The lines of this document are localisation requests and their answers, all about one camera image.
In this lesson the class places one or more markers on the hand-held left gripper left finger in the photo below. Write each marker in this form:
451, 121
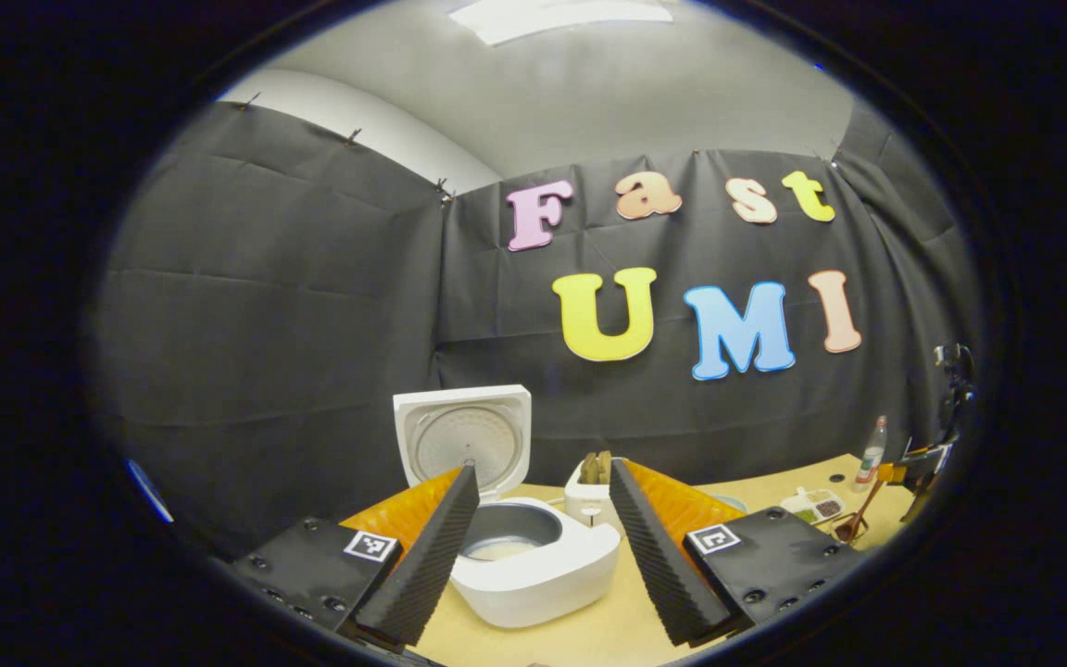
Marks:
432, 565

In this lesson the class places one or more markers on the white rice cooker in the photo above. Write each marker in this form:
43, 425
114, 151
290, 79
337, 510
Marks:
543, 584

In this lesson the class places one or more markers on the white toaster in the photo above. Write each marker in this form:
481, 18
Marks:
584, 505

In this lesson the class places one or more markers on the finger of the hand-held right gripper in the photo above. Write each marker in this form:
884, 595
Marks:
922, 456
918, 500

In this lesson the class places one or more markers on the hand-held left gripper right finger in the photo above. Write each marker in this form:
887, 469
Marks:
659, 565

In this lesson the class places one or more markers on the brown wooden spoon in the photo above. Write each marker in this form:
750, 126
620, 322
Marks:
866, 503

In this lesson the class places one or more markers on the white rice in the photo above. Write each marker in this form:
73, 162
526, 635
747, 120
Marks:
501, 551

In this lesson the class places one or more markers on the brown bread slice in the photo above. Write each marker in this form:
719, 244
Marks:
605, 467
591, 469

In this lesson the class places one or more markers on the white divided seasoning tray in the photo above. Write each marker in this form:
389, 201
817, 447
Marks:
816, 508

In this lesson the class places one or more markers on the clear bottle with red label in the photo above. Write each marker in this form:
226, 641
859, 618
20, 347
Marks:
870, 454

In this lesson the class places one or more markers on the black backdrop cloth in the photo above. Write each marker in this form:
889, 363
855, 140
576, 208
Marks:
293, 324

